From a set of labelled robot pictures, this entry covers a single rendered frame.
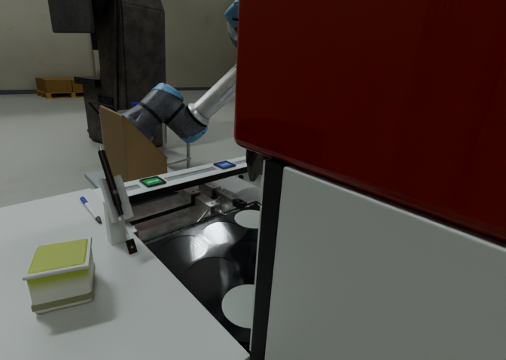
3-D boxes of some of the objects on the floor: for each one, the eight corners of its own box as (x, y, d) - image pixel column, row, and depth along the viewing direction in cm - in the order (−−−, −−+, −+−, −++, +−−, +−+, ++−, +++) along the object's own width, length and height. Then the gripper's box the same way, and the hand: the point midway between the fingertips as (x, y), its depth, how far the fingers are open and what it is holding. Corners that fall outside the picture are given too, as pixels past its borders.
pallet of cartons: (89, 93, 966) (86, 77, 949) (99, 97, 896) (97, 80, 879) (36, 94, 873) (32, 77, 856) (43, 99, 804) (39, 80, 787)
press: (184, 147, 456) (178, -87, 357) (92, 162, 371) (51, -139, 271) (141, 128, 553) (129, -59, 454) (61, 137, 468) (23, -92, 368)
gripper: (285, 107, 66) (259, 193, 72) (306, 111, 73) (280, 190, 79) (257, 97, 71) (234, 178, 77) (278, 102, 78) (257, 176, 84)
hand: (251, 175), depth 79 cm, fingers closed
